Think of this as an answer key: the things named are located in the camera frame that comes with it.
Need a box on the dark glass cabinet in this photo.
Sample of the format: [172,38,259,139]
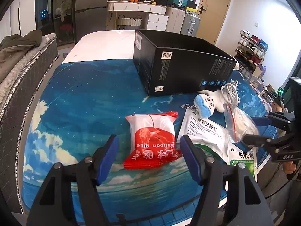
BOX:
[35,0,74,45]

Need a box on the shoe rack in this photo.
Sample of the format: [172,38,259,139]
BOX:
[234,30,268,80]

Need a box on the beige suitcase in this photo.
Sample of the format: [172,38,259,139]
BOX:
[165,7,185,34]

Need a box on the grey refrigerator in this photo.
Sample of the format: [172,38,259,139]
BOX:
[72,0,108,42]

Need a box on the red white balloon glue bag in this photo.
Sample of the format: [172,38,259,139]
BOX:
[123,111,182,170]

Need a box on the black cardboard box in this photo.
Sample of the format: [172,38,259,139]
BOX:
[133,30,237,96]

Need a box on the white woven basket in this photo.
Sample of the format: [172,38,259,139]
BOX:
[117,18,142,30]

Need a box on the olive beige blanket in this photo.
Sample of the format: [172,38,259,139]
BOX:
[1,30,42,82]

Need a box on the silver suitcase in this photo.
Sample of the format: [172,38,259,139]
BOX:
[180,12,201,37]

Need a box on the person's right hand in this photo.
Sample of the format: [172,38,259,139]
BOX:
[282,161,297,174]

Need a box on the white cable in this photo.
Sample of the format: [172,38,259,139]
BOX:
[221,80,241,106]

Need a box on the blue sky table mat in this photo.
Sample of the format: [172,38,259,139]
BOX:
[21,58,279,225]

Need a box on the white drawer desk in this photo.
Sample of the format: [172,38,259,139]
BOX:
[106,2,168,31]

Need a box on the wooden door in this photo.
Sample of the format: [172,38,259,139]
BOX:
[196,0,231,44]

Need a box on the clear zip bag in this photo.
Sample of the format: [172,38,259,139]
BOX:
[224,104,259,143]

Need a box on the green white medicine packet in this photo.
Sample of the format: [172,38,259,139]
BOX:
[227,143,258,182]

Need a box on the grey mattress bed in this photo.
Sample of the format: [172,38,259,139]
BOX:
[1,33,58,213]

